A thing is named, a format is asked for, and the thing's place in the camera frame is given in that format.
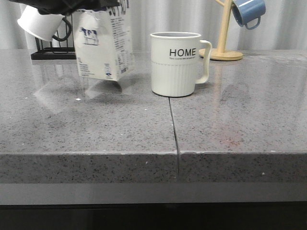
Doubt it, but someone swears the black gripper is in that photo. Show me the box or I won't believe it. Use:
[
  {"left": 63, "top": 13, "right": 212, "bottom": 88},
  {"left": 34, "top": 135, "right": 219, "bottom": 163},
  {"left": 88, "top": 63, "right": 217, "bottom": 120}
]
[{"left": 10, "top": 0, "right": 120, "bottom": 16}]

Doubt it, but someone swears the white blue milk carton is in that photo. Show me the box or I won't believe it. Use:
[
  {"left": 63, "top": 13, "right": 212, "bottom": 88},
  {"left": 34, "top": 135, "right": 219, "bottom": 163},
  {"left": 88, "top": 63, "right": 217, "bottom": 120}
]
[{"left": 72, "top": 0, "right": 134, "bottom": 81}]

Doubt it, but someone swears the white HOME ceramic mug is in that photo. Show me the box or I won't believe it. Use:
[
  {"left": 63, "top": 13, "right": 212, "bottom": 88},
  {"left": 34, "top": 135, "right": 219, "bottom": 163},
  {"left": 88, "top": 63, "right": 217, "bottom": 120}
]
[{"left": 150, "top": 32, "right": 212, "bottom": 97}]

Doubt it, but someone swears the left white enamel mug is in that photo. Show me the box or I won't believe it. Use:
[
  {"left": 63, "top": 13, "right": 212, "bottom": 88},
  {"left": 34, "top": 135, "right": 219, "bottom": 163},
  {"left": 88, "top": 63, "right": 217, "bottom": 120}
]
[{"left": 17, "top": 6, "right": 72, "bottom": 42}]

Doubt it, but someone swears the wooden mug tree stand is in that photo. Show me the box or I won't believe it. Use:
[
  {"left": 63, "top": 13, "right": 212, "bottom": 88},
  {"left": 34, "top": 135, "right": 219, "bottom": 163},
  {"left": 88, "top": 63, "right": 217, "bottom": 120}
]
[{"left": 210, "top": 0, "right": 243, "bottom": 61}]

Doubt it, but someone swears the blue enamel mug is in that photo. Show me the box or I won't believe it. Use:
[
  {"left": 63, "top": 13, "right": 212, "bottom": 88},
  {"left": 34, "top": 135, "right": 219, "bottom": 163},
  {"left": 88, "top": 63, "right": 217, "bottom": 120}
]
[{"left": 232, "top": 0, "right": 266, "bottom": 30}]

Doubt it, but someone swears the black wire mug rack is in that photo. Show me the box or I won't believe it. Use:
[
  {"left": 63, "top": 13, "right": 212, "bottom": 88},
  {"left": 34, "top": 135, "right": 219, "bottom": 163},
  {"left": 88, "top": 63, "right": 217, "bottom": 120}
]
[{"left": 31, "top": 22, "right": 76, "bottom": 60}]

